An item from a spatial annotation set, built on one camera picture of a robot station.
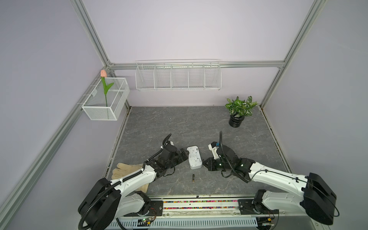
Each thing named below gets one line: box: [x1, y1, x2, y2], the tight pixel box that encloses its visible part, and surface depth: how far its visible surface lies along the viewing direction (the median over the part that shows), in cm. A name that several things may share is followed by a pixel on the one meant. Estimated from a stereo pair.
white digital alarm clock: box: [186, 145, 203, 170], surface depth 89 cm
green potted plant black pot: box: [224, 95, 258, 128], surface depth 90 cm
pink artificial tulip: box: [100, 69, 115, 107], surface depth 85 cm
